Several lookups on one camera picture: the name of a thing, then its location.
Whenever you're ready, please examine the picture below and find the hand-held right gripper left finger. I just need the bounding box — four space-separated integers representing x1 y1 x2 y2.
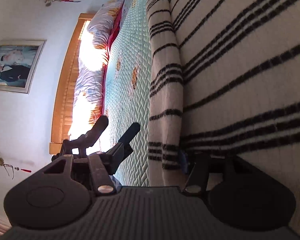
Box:
42 142 134 197

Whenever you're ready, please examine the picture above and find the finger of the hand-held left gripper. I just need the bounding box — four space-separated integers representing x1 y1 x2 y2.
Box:
118 122 141 146
76 115 109 148

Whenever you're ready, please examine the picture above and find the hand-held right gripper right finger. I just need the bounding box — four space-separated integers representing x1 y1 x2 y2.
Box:
179 150 255 195

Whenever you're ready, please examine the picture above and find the quilted bee print bedspread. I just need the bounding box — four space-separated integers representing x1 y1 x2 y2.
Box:
104 0 153 188

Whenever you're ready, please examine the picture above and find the floral pillow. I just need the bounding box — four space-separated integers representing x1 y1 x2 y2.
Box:
72 45 109 133
86 0 125 49

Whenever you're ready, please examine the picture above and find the wooden headboard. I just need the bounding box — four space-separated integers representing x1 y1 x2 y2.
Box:
49 12 95 155

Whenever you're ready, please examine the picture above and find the framed wedding photo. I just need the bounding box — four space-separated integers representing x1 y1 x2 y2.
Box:
0 39 47 95

